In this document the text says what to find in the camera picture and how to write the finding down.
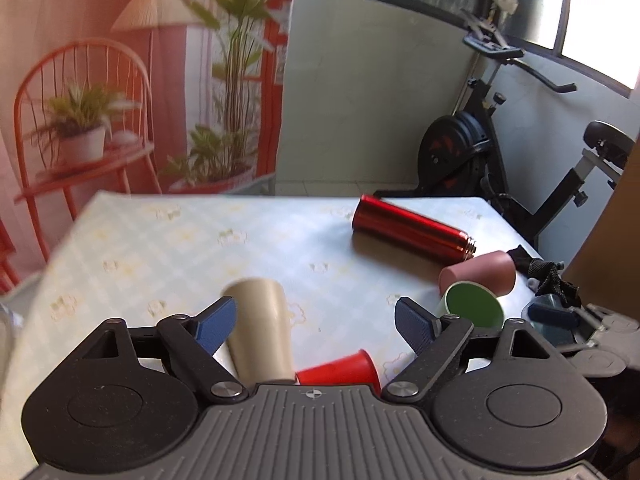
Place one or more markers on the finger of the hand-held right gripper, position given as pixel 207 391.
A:
pixel 551 315

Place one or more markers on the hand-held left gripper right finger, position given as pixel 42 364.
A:
pixel 414 324

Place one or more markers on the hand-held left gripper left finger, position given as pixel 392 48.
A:
pixel 218 326

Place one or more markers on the blue cup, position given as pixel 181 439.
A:
pixel 570 335

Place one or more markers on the beige cup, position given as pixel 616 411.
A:
pixel 262 330

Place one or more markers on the green cup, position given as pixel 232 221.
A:
pixel 472 305

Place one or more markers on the pink cup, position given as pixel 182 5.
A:
pixel 482 270

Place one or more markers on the red cup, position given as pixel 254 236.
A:
pixel 340 372

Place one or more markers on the checked tablecloth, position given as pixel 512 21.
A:
pixel 165 255

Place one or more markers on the red metal bottle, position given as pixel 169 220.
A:
pixel 412 232

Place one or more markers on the brown cardboard board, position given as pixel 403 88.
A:
pixel 607 240

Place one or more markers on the black exercise bike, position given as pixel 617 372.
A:
pixel 462 145

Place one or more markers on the printed backdrop curtain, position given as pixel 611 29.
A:
pixel 150 80

